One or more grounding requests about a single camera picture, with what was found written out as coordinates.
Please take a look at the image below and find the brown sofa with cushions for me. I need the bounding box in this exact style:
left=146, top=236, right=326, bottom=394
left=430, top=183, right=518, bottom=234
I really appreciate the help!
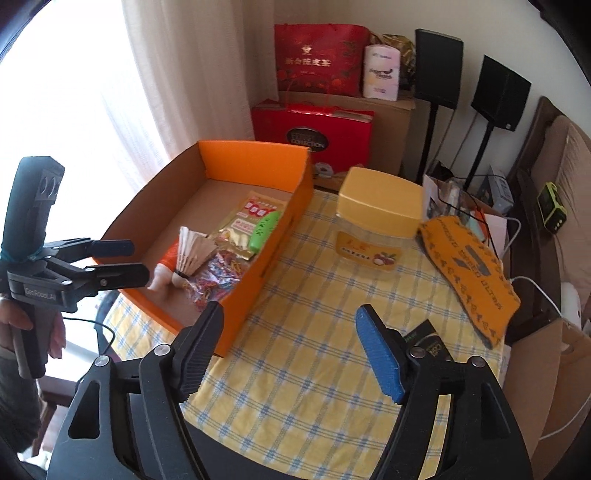
left=507, top=97, right=590, bottom=343

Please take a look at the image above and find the white rounded device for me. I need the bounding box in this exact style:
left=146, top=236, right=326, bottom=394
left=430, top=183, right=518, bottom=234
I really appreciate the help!
left=561, top=282, right=582, bottom=329

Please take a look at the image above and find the red gift box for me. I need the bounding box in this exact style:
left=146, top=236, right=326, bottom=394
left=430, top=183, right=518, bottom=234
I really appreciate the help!
left=252, top=100, right=374, bottom=178

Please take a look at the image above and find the orange white tube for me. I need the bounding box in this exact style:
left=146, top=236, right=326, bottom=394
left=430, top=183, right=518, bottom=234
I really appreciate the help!
left=147, top=241, right=184, bottom=292

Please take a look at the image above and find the orange grey patterned towel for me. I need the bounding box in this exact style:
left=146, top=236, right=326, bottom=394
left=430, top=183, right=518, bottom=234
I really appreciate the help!
left=419, top=216, right=521, bottom=349

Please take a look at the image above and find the white feather shuttlecock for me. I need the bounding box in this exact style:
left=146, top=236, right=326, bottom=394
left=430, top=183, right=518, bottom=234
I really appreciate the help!
left=174, top=226, right=216, bottom=278

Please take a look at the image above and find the right black speaker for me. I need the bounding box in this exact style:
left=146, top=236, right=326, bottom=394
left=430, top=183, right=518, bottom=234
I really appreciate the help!
left=463, top=55, right=531, bottom=191

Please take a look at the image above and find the pink white tissue pack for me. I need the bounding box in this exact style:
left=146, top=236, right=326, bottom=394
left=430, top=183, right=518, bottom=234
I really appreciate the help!
left=363, top=44, right=401, bottom=101

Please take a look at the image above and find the grey blue small box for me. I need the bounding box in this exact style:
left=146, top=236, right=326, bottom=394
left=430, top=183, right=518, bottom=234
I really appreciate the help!
left=478, top=166, right=514, bottom=214

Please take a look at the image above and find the gold red snack packet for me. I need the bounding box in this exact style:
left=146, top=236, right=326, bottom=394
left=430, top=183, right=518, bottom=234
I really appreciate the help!
left=213, top=191, right=287, bottom=261

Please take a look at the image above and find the clear jar yellow lid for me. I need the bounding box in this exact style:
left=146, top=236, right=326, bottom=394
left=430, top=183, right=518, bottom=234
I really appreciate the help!
left=335, top=167, right=424, bottom=274

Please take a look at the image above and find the white charging cable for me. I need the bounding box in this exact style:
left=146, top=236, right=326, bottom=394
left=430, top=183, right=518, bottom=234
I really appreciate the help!
left=500, top=216, right=591, bottom=441

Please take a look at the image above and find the left black speaker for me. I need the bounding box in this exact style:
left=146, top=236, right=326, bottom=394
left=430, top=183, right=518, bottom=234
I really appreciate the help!
left=414, top=29, right=464, bottom=183

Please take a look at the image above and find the black and white small box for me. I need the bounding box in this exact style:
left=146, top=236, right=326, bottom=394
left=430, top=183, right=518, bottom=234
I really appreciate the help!
left=404, top=319, right=453, bottom=361

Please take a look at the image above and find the green black portable radio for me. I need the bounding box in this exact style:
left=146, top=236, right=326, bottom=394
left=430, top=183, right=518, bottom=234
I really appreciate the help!
left=537, top=182, right=567, bottom=234

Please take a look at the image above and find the black speaker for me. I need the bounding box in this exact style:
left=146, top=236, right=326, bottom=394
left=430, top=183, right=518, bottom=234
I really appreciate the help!
left=463, top=55, right=531, bottom=191
left=414, top=29, right=464, bottom=183

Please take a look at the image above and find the yellow checkered tablecloth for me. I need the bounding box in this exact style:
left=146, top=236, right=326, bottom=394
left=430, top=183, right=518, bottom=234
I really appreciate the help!
left=103, top=188, right=509, bottom=480

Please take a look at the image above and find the bag of coloured rubber bands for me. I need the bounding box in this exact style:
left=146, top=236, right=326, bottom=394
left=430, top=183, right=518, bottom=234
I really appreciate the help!
left=185, top=250, right=249, bottom=311

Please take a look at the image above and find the orange cardboard tray box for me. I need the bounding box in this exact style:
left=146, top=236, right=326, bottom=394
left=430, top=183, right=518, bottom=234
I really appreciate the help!
left=94, top=139, right=316, bottom=358

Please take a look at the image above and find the red tea gift bag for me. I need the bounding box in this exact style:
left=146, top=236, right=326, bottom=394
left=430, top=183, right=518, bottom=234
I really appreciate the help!
left=274, top=24, right=370, bottom=97

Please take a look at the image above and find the large brown cardboard box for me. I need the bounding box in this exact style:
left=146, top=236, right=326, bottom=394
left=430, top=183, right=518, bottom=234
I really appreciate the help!
left=503, top=320, right=590, bottom=479

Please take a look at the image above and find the brown carton behind table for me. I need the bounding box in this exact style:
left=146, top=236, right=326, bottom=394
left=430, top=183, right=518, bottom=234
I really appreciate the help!
left=280, top=91, right=416, bottom=175

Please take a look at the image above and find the white curtain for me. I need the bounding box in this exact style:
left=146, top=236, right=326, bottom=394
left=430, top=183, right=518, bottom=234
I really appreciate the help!
left=122, top=1, right=279, bottom=157

